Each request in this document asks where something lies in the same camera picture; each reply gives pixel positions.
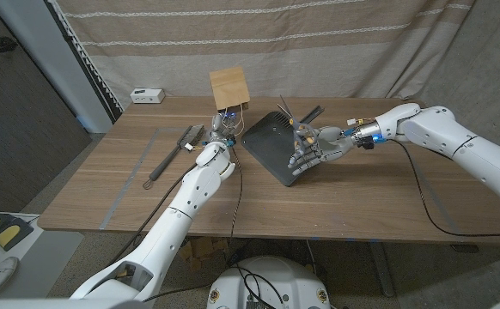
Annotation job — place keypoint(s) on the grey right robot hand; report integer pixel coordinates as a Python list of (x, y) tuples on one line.
[(329, 143)]

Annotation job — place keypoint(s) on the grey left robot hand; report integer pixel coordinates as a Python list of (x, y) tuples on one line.
[(222, 129)]

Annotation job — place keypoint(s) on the brown paper bag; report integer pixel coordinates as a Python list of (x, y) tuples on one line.
[(229, 88)]

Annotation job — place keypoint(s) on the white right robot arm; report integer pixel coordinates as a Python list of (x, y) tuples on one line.
[(460, 141)]

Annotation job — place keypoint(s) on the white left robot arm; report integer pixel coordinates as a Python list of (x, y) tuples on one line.
[(177, 223)]

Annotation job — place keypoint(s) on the black hand brush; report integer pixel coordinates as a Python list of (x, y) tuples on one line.
[(192, 135)]

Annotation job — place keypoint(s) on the black plastic dustpan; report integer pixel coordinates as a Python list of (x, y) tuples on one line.
[(267, 143)]

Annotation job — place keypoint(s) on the white power strip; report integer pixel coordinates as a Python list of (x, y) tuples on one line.
[(147, 95)]

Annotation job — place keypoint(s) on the beige striped curtain backdrop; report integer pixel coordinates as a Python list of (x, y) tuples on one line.
[(318, 47)]

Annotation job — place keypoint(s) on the brown cardboard scraps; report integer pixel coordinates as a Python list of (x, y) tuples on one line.
[(205, 249)]

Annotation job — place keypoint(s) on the grey table leg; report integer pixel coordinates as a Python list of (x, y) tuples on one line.
[(381, 266)]

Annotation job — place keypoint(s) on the black strip with white trim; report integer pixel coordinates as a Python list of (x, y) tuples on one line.
[(91, 68)]

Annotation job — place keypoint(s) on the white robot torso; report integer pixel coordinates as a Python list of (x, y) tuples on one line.
[(271, 279)]

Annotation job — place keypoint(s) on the grey floor mat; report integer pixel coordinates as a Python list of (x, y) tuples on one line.
[(56, 249)]

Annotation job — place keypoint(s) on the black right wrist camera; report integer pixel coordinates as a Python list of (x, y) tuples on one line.
[(367, 143)]

